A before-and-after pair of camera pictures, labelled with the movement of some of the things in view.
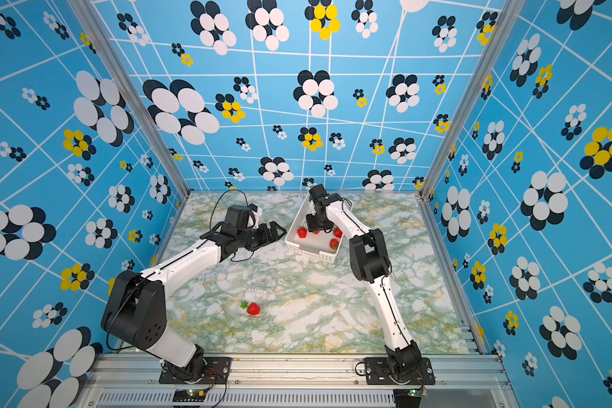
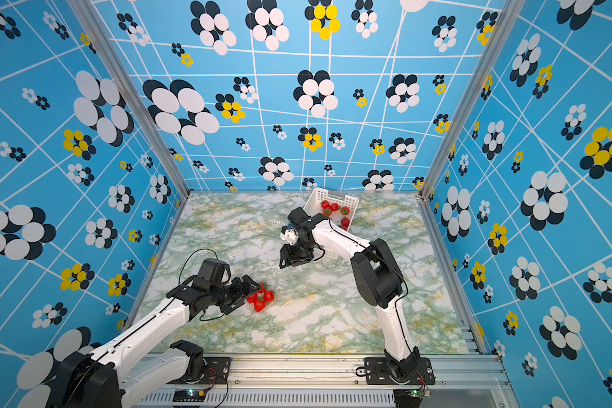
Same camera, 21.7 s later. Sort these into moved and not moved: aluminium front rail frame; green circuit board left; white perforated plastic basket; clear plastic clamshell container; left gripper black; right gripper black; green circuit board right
Moved: white perforated plastic basket; right gripper black; left gripper black; clear plastic clamshell container
Not moved: green circuit board right; green circuit board left; aluminium front rail frame
